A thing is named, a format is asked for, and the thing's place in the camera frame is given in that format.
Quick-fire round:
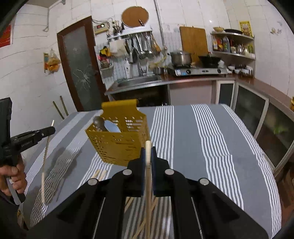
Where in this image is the wooden chopstick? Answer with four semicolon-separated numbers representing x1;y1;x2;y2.
99;170;107;181
145;140;151;238
131;197;159;239
124;197;134;213
91;169;100;179
41;119;55;204

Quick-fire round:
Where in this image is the steel kitchen faucet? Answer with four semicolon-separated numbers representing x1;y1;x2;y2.
132;48;146;77

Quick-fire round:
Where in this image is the person's left hand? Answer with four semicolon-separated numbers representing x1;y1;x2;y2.
0;154;27;197

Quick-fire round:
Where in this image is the wooden chopstick on cloth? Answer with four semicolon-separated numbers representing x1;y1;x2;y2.
131;197;159;239
91;169;100;179
124;197;134;213
99;170;107;181

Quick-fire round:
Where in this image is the yellow perforated utensil holder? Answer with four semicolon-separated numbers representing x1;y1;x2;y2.
85;99;150;166

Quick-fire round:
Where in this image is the metal spoon in holder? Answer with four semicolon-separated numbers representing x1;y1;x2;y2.
104;120;121;133

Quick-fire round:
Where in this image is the stainless steel sink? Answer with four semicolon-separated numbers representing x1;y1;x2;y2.
117;75;161;88

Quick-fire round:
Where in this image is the red box in niche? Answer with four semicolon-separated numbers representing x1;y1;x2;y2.
0;25;11;48

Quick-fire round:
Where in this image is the steel gas stove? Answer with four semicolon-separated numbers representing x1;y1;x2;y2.
167;66;228;77

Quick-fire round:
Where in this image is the brown framed glass door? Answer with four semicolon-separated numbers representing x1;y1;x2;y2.
57;16;109;112

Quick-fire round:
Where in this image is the white soap bottle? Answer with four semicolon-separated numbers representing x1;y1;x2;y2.
124;59;131;79

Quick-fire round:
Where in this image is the steel cooking pot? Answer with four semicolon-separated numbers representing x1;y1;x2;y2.
169;50;192;67

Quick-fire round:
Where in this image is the black wok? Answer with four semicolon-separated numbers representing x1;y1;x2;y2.
198;55;221;68

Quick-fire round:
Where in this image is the hanging utensil rack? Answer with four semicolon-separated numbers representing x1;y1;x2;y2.
107;26;162;59

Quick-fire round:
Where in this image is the rectangular wooden cutting board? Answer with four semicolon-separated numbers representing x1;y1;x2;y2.
179;26;208;65

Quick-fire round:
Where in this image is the round wooden cutting board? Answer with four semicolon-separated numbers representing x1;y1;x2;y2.
121;6;149;28

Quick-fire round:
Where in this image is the corner wall shelf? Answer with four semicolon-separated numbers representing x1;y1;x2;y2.
210;27;256;77

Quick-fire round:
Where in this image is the yellow wall poster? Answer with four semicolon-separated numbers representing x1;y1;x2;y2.
239;21;253;37

